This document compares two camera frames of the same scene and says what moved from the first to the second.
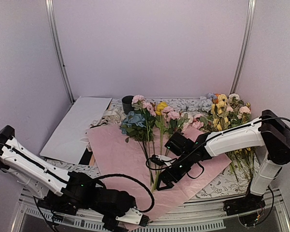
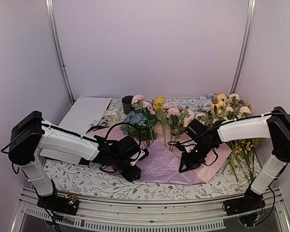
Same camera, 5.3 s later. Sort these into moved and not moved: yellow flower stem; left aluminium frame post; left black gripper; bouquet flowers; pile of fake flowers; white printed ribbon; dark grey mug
Moved: bouquet flowers; left black gripper; yellow flower stem
Not moved: left aluminium frame post; dark grey mug; white printed ribbon; pile of fake flowers
